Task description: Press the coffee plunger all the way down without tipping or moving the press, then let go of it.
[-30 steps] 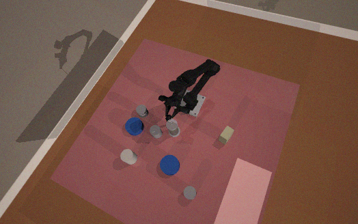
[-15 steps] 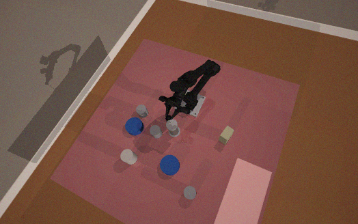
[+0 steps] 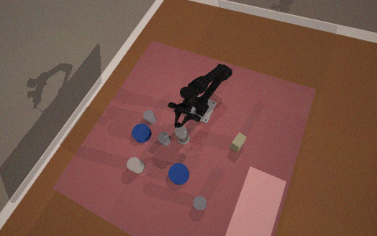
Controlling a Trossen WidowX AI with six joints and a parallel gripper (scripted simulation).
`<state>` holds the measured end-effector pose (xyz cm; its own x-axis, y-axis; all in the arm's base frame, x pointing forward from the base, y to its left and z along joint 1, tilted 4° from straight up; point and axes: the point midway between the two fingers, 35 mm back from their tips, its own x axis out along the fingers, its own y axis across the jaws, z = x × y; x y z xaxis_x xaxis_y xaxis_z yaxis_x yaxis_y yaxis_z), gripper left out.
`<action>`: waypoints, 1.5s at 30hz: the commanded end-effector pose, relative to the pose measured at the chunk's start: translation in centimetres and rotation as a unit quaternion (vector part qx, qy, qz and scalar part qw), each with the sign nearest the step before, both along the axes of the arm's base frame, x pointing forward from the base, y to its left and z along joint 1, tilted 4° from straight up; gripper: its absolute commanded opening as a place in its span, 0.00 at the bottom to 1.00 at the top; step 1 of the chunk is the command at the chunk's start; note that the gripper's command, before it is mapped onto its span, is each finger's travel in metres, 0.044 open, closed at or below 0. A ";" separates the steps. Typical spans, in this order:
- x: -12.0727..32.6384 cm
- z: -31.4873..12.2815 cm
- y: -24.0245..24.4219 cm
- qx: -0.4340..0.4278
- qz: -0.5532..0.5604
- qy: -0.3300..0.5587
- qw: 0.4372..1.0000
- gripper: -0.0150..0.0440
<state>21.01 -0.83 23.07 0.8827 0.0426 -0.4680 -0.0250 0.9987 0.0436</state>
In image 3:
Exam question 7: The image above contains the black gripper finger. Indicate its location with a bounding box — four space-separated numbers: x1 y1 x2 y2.
180 117 190 127
173 110 181 124

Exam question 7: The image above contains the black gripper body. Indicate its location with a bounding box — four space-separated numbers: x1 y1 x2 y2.
168 99 201 122

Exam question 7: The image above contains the blue short cylinder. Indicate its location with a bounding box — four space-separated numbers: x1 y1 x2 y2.
168 163 189 185
132 124 151 142

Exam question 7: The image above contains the beige rectangular block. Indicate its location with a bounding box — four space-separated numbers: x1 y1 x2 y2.
230 132 246 153

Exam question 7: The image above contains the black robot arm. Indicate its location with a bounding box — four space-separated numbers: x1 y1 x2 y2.
176 64 232 116

